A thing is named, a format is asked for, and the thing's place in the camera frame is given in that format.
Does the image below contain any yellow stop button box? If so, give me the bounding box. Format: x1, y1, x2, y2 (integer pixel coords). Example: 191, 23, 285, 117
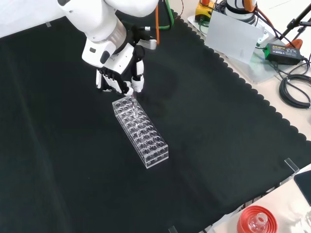
195, 0, 216, 23

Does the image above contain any red ribbed ring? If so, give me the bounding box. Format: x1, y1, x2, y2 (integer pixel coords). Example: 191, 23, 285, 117
237, 205, 278, 233

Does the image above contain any black bench cloth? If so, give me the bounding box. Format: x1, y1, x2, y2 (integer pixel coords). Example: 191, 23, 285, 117
0, 8, 311, 233

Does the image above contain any orange cable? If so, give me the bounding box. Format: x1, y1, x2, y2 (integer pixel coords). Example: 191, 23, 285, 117
155, 3, 161, 46

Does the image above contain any green cable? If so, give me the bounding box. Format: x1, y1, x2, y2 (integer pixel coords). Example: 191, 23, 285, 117
155, 0, 176, 31

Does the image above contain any black tablet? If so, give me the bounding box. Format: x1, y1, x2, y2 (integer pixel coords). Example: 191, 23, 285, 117
293, 169, 311, 207

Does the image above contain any black tripod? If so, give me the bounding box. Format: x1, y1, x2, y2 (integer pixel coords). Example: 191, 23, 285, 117
278, 0, 311, 42

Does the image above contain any metal base plate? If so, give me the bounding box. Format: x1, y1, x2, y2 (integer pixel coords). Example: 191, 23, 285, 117
187, 14, 289, 85

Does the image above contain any clear plastic test tube rack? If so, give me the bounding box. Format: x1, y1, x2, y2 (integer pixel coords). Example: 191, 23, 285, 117
112, 96, 169, 169

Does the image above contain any small clear glass flask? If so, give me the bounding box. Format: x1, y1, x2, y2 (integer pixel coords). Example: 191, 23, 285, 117
247, 213, 269, 232

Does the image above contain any coiled black cable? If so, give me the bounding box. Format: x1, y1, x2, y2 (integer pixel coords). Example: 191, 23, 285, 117
278, 74, 311, 109

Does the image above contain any clear glass test tube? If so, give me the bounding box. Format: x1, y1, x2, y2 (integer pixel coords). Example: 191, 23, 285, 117
131, 94, 139, 120

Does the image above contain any black power adapter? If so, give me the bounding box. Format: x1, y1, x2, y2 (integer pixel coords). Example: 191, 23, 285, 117
264, 43, 305, 66

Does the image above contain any orange clamp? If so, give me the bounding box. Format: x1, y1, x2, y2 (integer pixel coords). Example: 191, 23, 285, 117
286, 38, 303, 50

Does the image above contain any pale board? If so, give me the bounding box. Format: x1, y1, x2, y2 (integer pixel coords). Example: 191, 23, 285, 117
205, 10, 263, 63

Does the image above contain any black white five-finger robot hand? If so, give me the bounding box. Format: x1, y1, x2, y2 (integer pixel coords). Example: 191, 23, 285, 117
82, 26, 158, 97

